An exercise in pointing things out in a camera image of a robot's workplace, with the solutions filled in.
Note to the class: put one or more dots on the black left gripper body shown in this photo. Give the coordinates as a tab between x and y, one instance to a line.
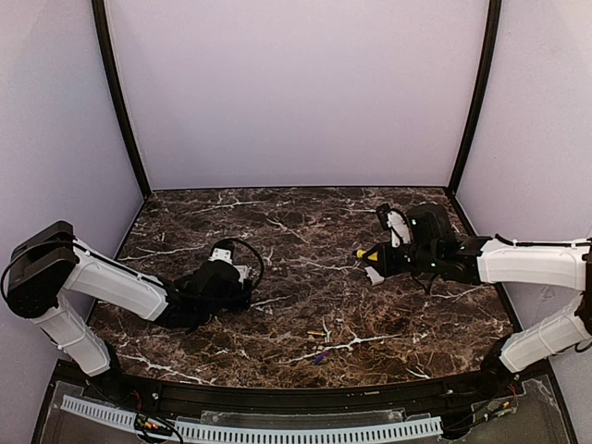
238	290

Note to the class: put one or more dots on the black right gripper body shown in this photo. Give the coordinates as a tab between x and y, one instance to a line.
388	261

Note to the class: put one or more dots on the yellow handled screwdriver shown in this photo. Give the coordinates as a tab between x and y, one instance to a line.
366	256

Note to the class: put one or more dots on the white battery compartment cover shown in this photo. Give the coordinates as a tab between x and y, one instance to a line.
374	277

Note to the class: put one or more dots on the purple AAA battery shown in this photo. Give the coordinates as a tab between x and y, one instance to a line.
318	359

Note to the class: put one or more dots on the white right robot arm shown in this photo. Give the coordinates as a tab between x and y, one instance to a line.
422	241

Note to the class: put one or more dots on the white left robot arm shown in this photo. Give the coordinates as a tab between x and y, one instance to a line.
54	261

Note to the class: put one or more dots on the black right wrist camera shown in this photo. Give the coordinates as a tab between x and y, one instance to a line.
395	222

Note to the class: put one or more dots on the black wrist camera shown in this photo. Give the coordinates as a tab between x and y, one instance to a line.
395	222
225	255

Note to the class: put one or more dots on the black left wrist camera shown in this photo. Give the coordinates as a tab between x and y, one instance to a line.
225	255

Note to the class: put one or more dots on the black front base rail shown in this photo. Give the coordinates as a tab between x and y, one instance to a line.
447	395

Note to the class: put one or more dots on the white slotted cable duct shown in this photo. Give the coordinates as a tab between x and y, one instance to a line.
218	427

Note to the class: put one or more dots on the black right corner post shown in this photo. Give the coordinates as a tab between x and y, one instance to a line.
479	93

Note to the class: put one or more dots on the black corner post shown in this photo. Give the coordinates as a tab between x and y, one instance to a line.
479	93
99	12

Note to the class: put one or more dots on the black left corner post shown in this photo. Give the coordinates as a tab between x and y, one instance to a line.
99	12

